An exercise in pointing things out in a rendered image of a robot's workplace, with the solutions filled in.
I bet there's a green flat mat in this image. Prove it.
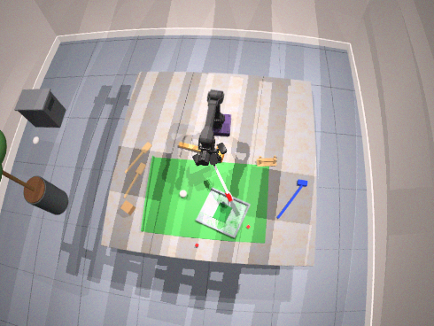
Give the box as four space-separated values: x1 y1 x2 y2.
143 157 269 244

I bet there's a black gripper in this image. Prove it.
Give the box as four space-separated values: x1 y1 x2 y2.
192 143 227 166

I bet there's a blue golf putter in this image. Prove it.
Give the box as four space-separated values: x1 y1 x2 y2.
276 179 307 219

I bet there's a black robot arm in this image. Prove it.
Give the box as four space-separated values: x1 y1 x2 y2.
198 90 225 166

